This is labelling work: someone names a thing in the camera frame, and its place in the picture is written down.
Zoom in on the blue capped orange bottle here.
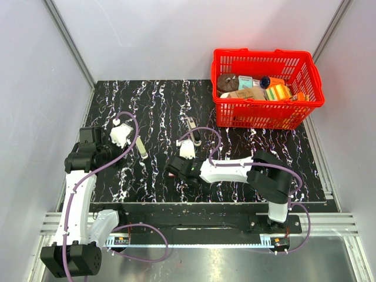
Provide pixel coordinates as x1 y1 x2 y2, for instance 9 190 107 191
259 76 285 89

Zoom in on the brown cardboard package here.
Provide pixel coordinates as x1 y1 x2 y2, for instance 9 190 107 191
220 87 266 100

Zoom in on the yellow green box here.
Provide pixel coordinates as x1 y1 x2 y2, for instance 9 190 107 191
266 84 292 101

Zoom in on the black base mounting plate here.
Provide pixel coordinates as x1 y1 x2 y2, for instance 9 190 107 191
88 202 303 236

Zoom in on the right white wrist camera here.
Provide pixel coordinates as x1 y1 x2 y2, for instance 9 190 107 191
176 139 196 159

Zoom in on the orange snack packet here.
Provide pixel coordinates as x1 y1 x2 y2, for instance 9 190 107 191
290 92 309 102

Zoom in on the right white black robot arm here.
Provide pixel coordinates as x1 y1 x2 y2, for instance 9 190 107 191
164 151 303 233

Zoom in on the aluminium rail with ruler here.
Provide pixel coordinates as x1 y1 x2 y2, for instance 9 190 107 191
104 230 284 249

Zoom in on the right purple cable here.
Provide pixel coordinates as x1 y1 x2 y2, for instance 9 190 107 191
179 126 311 255

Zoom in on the light blue card box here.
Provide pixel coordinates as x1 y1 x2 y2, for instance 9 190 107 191
238 75 253 90

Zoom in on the brown round item in basket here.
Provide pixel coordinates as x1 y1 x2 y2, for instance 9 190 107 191
217 73 239 93

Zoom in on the red plastic shopping basket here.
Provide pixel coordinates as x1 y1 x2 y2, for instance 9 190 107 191
211 48 325 130

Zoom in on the beige stapler magazine piece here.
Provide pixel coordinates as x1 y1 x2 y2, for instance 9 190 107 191
136 136 148 159

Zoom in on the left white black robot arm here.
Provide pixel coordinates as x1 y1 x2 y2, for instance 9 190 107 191
41 123 133 279

